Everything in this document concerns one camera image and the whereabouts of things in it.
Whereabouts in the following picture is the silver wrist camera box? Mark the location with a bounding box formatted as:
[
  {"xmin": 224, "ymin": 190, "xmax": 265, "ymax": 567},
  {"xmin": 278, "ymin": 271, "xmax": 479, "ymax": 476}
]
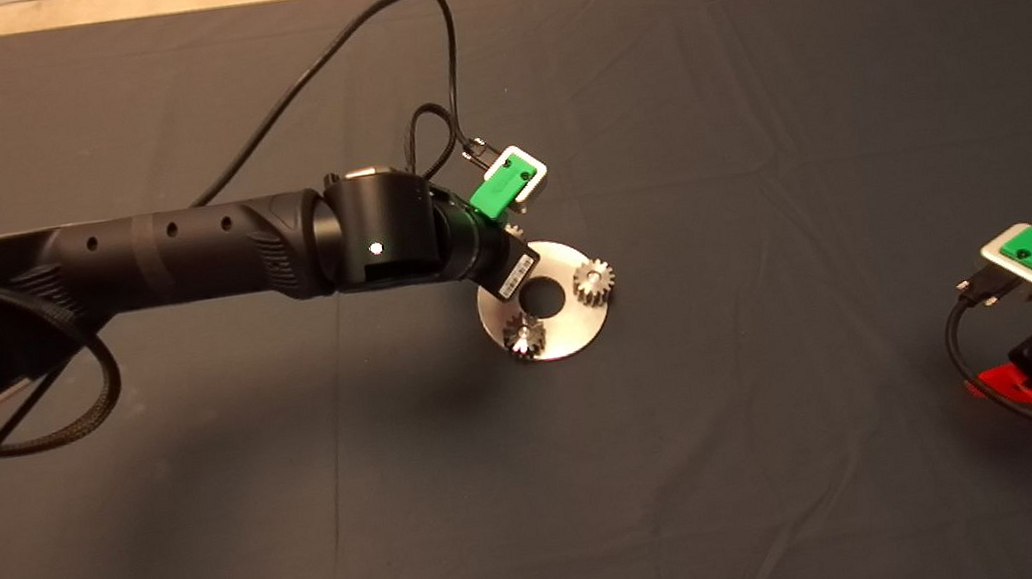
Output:
[
  {"xmin": 977, "ymin": 221, "xmax": 1032, "ymax": 295},
  {"xmin": 493, "ymin": 140, "xmax": 555, "ymax": 212}
]

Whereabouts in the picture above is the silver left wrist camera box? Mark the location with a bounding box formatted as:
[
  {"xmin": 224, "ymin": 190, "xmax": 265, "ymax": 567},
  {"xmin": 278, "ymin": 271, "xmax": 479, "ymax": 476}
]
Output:
[{"xmin": 493, "ymin": 140, "xmax": 555, "ymax": 212}]

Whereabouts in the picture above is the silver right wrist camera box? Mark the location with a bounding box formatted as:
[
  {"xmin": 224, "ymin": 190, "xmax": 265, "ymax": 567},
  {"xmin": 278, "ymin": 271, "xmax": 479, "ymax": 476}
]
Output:
[{"xmin": 977, "ymin": 221, "xmax": 1032, "ymax": 295}]

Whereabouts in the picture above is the dark grey table cloth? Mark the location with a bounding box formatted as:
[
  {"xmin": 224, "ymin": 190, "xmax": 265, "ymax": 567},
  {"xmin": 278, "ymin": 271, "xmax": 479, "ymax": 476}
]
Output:
[{"xmin": 0, "ymin": 0, "xmax": 1032, "ymax": 579}]

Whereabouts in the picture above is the round metal carrier plate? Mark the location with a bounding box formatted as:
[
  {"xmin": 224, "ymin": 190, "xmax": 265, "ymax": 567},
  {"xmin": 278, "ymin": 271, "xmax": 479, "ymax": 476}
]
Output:
[{"xmin": 468, "ymin": 232, "xmax": 619, "ymax": 371}]

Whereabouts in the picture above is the green left camera mount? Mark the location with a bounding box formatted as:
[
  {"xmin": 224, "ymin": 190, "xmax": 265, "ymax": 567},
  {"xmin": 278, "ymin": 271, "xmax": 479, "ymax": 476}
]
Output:
[{"xmin": 464, "ymin": 151, "xmax": 543, "ymax": 224}]

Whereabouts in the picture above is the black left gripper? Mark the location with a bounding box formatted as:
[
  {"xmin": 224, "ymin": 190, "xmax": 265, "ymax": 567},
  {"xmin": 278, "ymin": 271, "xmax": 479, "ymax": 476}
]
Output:
[{"xmin": 453, "ymin": 188, "xmax": 547, "ymax": 308}]

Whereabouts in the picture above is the small steel planetary gear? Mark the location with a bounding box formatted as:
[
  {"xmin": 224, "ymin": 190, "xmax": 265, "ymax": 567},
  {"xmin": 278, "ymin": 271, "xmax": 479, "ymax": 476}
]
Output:
[
  {"xmin": 500, "ymin": 310, "xmax": 551, "ymax": 366},
  {"xmin": 570, "ymin": 256, "xmax": 621, "ymax": 310}
]

